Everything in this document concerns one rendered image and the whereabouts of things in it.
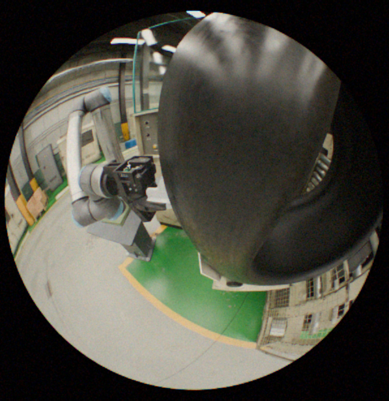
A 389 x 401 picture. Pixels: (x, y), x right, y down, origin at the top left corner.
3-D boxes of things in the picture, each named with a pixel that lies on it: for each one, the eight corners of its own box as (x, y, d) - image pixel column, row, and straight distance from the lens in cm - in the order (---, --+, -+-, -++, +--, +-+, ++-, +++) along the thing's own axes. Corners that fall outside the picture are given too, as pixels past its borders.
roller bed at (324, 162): (300, 194, 83) (318, 151, 77) (313, 198, 93) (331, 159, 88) (313, 218, 72) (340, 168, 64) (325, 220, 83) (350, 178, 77)
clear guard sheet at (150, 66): (135, 114, 102) (139, 32, 143) (209, 106, 80) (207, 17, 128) (133, 114, 101) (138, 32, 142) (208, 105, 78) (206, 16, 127)
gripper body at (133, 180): (133, 174, 19) (95, 172, 29) (146, 211, 24) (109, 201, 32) (156, 154, 25) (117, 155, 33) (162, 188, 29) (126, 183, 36)
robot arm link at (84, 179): (100, 179, 50) (89, 158, 47) (120, 182, 40) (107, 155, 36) (85, 198, 47) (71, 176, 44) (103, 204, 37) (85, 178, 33)
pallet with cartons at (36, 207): (49, 196, 626) (42, 182, 616) (46, 209, 514) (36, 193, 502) (40, 207, 658) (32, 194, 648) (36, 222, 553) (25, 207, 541)
